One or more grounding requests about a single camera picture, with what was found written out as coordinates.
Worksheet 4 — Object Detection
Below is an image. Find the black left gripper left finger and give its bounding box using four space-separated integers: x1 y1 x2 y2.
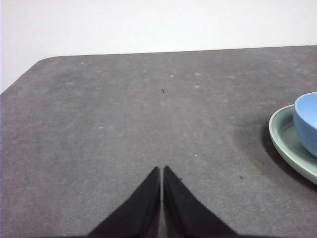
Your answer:
88 166 161 238

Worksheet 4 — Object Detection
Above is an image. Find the pale green plate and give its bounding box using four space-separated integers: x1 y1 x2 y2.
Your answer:
268 104 317 185

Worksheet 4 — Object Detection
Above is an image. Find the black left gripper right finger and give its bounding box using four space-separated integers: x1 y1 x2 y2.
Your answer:
162 165 239 238

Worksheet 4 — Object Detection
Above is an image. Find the blue ribbed bowl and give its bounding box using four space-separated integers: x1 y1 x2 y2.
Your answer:
293 91 317 158

